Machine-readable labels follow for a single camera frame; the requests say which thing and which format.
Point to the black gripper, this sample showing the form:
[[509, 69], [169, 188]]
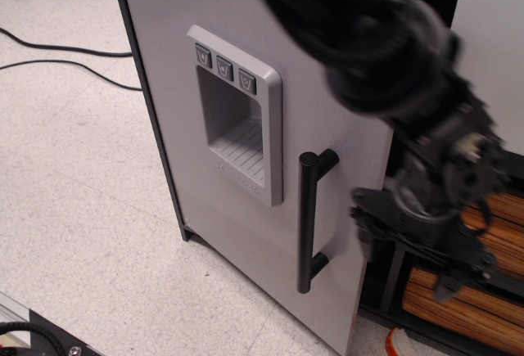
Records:
[[453, 159]]

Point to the grey toy fridge door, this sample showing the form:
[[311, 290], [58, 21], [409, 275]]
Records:
[[259, 240]]

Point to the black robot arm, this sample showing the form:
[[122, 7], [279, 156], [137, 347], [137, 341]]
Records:
[[394, 60]]

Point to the dark grey shelf unit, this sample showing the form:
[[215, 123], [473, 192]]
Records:
[[386, 280]]

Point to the orange white object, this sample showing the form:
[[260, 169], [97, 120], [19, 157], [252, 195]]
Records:
[[398, 343]]

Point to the lower wooden basket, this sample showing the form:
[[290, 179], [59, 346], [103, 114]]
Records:
[[476, 314]]

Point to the wooden basket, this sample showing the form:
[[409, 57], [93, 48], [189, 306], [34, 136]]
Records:
[[476, 314], [505, 236]]

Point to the upper wooden basket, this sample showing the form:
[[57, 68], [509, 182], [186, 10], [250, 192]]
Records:
[[505, 236]]

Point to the grey water dispenser panel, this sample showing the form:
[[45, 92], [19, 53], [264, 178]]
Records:
[[241, 101]]

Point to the white cabinet panel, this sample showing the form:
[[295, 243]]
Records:
[[492, 59]]

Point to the black fridge door handle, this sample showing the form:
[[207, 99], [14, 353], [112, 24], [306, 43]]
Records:
[[312, 168]]

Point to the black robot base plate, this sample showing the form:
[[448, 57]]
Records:
[[28, 333]]

